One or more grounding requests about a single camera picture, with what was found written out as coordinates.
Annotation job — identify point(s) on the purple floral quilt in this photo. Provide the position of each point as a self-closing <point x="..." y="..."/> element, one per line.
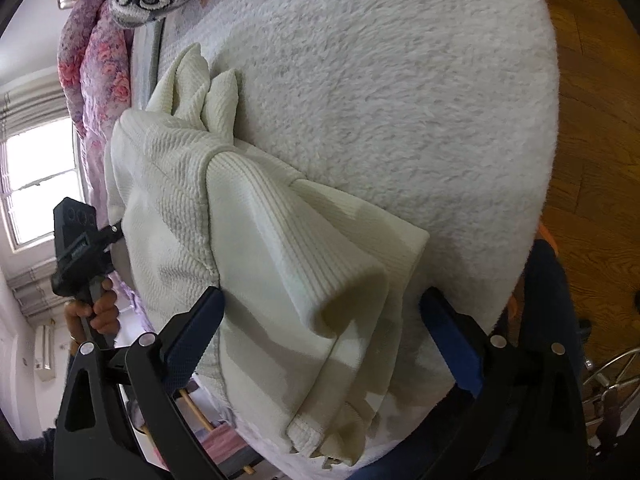
<point x="85" y="70"/>

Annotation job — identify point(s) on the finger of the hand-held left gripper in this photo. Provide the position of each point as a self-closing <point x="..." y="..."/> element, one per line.
<point x="114" y="233"/>

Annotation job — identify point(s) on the wooden bar clothes rack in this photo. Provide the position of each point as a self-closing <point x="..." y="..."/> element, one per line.
<point x="195" y="410"/>

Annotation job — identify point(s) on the white wall air conditioner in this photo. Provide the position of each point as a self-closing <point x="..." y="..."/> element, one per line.
<point x="45" y="355"/>

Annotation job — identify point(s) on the grey striped curtain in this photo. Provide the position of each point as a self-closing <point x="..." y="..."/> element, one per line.
<point x="40" y="285"/>
<point x="5" y="105"/>

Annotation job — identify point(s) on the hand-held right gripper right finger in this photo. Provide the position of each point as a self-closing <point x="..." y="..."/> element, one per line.
<point x="450" y="340"/>

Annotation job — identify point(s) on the white framed window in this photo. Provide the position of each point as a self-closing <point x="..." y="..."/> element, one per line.
<point x="35" y="185"/>

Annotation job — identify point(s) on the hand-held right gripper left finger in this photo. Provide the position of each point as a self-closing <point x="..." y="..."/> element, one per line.
<point x="200" y="330"/>

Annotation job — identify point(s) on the dusty pink grey towel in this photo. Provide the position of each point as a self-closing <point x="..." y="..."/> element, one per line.
<point x="222" y="447"/>

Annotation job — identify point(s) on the chrome metal frame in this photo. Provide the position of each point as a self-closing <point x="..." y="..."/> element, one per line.
<point x="610" y="375"/>

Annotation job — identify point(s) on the person's left hand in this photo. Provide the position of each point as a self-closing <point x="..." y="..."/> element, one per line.
<point x="106" y="312"/>

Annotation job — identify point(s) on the white button-up jacket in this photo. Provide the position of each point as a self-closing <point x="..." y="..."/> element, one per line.
<point x="250" y="260"/>

